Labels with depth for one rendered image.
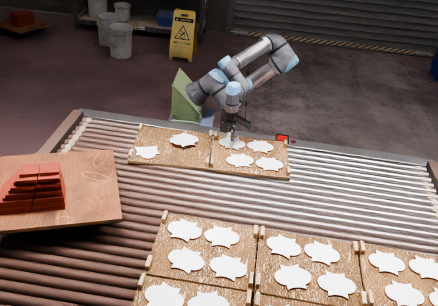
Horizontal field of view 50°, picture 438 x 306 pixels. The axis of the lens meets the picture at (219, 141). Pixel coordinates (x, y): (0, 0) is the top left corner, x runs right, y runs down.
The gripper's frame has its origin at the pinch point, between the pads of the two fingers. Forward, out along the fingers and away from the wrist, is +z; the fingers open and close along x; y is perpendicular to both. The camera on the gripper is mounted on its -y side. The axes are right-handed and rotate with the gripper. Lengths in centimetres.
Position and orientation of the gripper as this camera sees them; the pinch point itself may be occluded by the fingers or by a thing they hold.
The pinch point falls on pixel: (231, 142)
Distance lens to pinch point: 258.1
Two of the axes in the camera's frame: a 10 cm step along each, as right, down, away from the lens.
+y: -10.0, -0.9, 0.1
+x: -0.6, 5.2, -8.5
